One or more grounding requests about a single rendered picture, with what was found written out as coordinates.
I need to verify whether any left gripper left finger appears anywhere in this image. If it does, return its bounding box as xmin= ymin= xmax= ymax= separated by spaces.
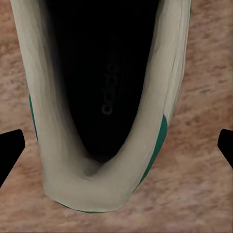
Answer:
xmin=0 ymin=129 xmax=25 ymax=188

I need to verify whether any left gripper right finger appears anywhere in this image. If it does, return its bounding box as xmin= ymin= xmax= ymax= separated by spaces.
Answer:
xmin=217 ymin=129 xmax=233 ymax=168

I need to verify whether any gym shoe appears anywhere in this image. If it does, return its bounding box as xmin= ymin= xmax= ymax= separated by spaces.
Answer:
xmin=10 ymin=0 xmax=191 ymax=213

